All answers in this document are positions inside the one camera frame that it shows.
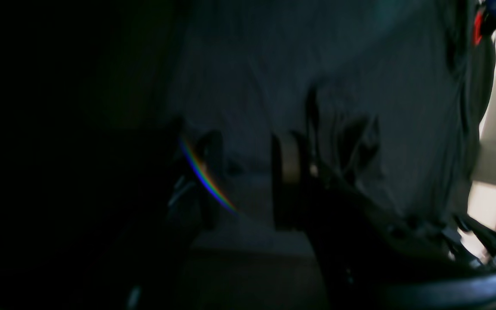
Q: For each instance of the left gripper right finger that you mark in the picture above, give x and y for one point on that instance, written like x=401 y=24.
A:
x=293 y=171

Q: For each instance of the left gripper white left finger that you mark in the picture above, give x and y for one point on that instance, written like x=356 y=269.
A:
x=200 y=169

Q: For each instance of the dark grey T-shirt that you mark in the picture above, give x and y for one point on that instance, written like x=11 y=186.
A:
x=248 y=68

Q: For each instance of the black table cloth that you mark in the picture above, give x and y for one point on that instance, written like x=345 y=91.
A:
x=81 y=82

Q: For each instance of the red blue clamp bottom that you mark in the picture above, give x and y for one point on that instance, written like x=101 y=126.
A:
x=484 y=21

